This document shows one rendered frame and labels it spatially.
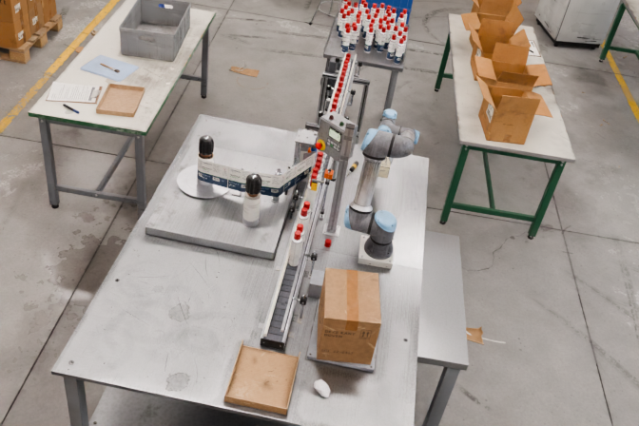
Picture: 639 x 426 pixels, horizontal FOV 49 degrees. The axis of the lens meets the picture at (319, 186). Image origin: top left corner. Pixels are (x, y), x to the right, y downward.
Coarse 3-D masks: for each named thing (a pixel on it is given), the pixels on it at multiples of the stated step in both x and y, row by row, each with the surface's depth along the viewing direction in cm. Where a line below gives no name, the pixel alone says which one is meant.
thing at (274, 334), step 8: (328, 160) 422; (320, 184) 401; (320, 192) 396; (312, 224) 373; (288, 264) 346; (288, 272) 342; (288, 280) 338; (288, 288) 333; (280, 296) 329; (288, 296) 330; (280, 304) 325; (280, 312) 321; (288, 312) 322; (272, 320) 316; (280, 320) 317; (272, 328) 313; (280, 328) 314; (272, 336) 309; (280, 336) 310
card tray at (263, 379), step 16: (240, 352) 304; (256, 352) 307; (272, 352) 308; (240, 368) 299; (256, 368) 300; (272, 368) 301; (288, 368) 302; (240, 384) 293; (256, 384) 294; (272, 384) 295; (288, 384) 296; (224, 400) 285; (240, 400) 283; (256, 400) 287; (272, 400) 288; (288, 400) 285
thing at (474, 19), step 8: (464, 16) 594; (472, 16) 592; (480, 16) 601; (488, 16) 600; (496, 16) 600; (504, 16) 600; (512, 16) 589; (520, 16) 574; (464, 24) 583; (472, 24) 581; (480, 24) 581; (520, 24) 569; (512, 32) 580; (472, 40) 602
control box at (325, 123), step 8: (336, 112) 352; (320, 120) 347; (328, 120) 345; (336, 120) 346; (344, 120) 347; (320, 128) 350; (328, 128) 346; (336, 128) 342; (344, 128) 341; (320, 136) 352; (328, 136) 348; (352, 144) 349; (328, 152) 352; (336, 152) 348; (352, 152) 353; (336, 160) 350
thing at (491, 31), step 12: (468, 24) 555; (492, 24) 558; (504, 24) 559; (480, 36) 564; (492, 36) 564; (504, 36) 564; (516, 36) 558; (480, 48) 536; (492, 48) 570; (492, 60) 539
